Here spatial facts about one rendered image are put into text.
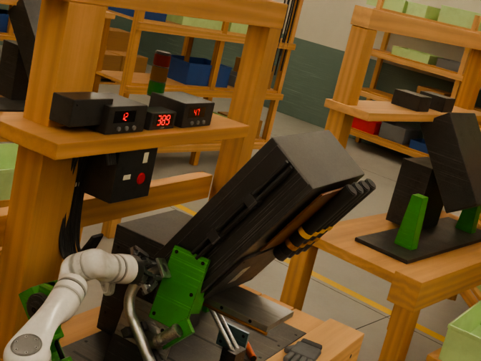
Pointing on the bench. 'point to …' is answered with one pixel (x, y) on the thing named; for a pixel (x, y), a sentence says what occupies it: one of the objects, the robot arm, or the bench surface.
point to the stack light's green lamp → (155, 87)
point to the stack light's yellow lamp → (159, 74)
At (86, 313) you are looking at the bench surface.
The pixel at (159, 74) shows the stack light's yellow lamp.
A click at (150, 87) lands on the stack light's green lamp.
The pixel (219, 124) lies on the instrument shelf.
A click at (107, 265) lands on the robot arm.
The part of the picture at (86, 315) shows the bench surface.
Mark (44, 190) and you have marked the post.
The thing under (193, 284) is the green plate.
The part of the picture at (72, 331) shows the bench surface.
